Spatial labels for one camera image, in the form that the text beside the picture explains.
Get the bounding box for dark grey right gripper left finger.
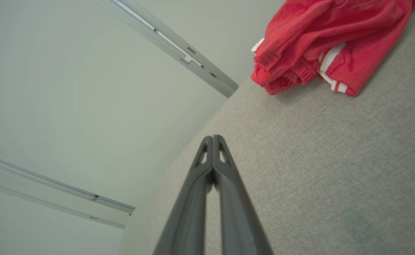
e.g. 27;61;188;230
154;136;214;255

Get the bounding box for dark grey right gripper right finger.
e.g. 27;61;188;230
213;135;274;255

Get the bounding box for grey metal bracket left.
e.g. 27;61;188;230
0;152;136;230

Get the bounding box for red and white basketball shorts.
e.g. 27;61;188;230
251;0;411;95

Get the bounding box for grey partition frame post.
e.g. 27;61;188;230
96;0;239;98

